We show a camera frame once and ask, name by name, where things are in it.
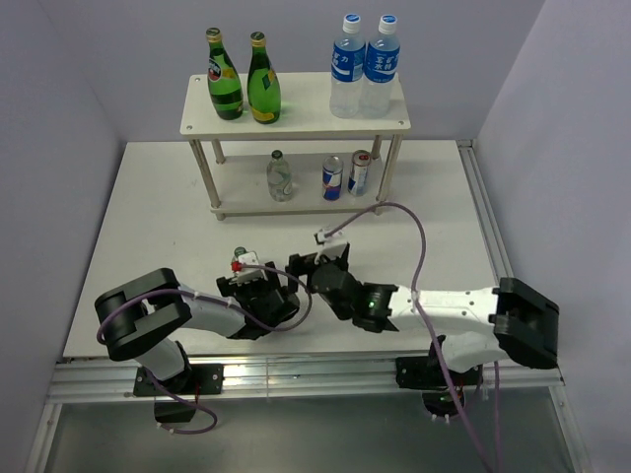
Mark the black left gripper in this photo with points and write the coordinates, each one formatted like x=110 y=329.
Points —
x=229 y=289

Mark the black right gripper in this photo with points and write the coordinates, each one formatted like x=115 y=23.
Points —
x=304 y=265

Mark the blue silver drink can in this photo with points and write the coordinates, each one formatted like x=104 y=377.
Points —
x=332 y=171

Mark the clear glass bottle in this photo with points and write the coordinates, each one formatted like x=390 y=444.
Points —
x=238 y=252
x=279 y=177

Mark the green glass bottle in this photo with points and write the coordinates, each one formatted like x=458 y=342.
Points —
x=224 y=83
x=263 y=88

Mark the green glass bottle front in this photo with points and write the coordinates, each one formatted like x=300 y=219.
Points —
x=224 y=83

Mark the clear glass bottle front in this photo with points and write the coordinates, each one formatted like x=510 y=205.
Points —
x=238 y=252

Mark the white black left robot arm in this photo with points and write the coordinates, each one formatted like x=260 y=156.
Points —
x=138 y=318

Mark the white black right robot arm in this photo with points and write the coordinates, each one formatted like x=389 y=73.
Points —
x=509 y=321

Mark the white two-tier shelf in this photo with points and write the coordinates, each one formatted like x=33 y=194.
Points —
x=232 y=155

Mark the blue label water bottle right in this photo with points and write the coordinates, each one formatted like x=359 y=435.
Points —
x=380 y=67

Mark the blue label water bottle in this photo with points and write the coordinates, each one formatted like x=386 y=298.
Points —
x=380 y=67
x=347 y=62

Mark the blue label water bottle left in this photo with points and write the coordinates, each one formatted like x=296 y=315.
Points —
x=347 y=62

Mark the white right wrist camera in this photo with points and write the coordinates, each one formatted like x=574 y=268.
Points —
x=332 y=241

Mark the aluminium rail frame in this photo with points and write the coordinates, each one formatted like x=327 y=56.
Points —
x=268 y=376

